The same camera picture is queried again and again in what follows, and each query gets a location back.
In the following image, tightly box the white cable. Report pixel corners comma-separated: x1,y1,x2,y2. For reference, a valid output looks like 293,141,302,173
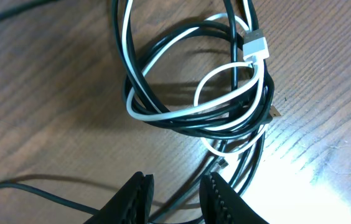
121,0,271,158

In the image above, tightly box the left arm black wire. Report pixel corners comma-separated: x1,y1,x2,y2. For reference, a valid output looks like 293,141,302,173
0,0,58,32

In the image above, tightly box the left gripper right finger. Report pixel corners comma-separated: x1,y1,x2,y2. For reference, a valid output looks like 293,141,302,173
199,172,268,224

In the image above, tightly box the thick black cable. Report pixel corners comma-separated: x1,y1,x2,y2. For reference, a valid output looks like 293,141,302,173
111,0,282,141

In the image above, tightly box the thin black cable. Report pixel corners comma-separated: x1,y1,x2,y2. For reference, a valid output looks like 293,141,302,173
0,133,266,224

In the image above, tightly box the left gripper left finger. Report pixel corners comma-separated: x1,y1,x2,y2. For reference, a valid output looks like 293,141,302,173
85,172,154,224

